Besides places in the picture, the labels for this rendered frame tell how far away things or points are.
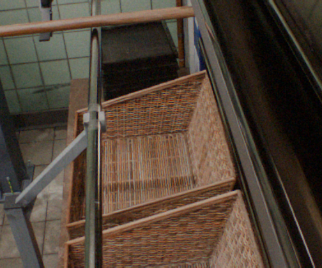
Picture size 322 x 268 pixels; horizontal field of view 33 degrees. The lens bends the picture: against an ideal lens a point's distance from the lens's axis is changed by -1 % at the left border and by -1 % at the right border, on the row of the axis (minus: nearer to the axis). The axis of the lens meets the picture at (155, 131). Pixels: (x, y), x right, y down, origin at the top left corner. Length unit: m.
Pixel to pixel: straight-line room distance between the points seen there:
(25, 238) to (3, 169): 1.30
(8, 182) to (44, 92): 0.60
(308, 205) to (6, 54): 2.48
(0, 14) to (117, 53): 0.98
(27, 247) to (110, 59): 0.84
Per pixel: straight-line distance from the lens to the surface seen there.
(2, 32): 1.52
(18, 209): 1.33
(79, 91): 2.34
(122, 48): 2.06
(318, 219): 0.60
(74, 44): 2.90
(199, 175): 1.80
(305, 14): 0.82
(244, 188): 1.29
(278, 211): 0.56
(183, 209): 1.44
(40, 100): 3.09
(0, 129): 2.52
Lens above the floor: 1.85
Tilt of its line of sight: 38 degrees down
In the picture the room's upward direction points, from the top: 5 degrees counter-clockwise
